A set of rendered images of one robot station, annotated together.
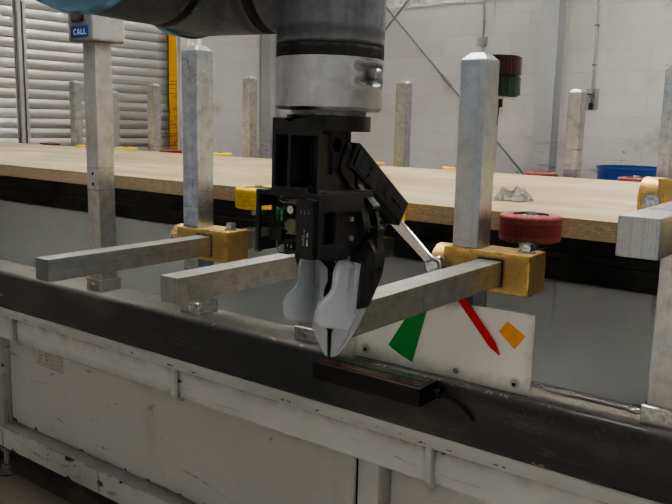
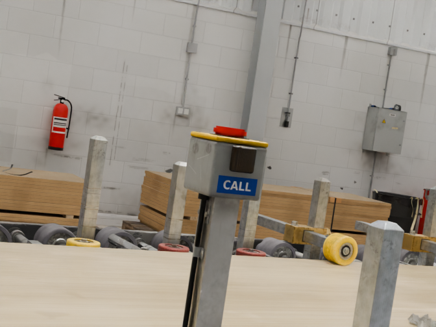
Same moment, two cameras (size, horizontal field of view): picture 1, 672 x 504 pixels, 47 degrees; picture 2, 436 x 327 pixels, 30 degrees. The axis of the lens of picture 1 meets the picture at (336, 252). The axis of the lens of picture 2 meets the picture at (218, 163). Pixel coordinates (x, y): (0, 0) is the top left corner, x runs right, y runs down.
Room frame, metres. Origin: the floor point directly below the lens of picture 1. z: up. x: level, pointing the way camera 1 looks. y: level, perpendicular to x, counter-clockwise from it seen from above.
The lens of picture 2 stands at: (1.04, 1.32, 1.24)
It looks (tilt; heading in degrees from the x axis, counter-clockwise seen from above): 3 degrees down; 294
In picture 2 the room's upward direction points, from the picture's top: 8 degrees clockwise
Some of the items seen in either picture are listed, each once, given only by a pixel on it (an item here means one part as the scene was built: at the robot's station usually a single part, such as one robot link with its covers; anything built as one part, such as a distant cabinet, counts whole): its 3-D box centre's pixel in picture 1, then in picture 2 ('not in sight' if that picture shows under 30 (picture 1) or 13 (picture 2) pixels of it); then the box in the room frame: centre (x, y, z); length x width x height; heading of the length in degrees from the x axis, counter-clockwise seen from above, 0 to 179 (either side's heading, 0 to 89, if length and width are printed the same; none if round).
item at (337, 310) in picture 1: (334, 311); not in sight; (0.65, 0.00, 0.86); 0.06 x 0.03 x 0.09; 143
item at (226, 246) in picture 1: (208, 242); not in sight; (1.26, 0.21, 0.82); 0.13 x 0.06 x 0.05; 53
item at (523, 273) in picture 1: (487, 267); not in sight; (0.96, -0.19, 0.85); 0.13 x 0.06 x 0.05; 53
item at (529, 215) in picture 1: (528, 253); not in sight; (1.01, -0.26, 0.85); 0.08 x 0.08 x 0.11
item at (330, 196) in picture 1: (321, 187); not in sight; (0.66, 0.01, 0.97); 0.09 x 0.08 x 0.12; 143
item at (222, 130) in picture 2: not in sight; (229, 134); (1.43, 0.44, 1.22); 0.04 x 0.04 x 0.02
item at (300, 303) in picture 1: (306, 305); not in sight; (0.67, 0.02, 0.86); 0.06 x 0.03 x 0.09; 143
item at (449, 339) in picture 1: (436, 336); not in sight; (0.97, -0.13, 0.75); 0.26 x 0.01 x 0.10; 53
